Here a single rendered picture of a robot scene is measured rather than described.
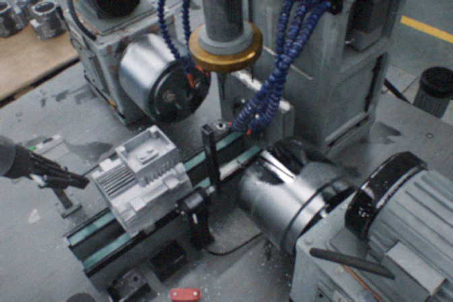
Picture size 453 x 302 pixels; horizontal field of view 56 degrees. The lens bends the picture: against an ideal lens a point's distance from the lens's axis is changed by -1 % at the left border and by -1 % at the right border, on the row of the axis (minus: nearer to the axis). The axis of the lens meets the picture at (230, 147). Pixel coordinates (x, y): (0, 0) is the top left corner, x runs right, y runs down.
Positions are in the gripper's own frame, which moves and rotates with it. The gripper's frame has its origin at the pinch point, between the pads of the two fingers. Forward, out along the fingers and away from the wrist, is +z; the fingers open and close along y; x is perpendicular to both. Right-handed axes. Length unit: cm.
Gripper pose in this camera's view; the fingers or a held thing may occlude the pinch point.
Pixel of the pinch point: (75, 180)
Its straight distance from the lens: 114.0
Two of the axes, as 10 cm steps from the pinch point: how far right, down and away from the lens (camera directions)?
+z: 4.4, 2.9, 8.5
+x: -6.4, 7.6, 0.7
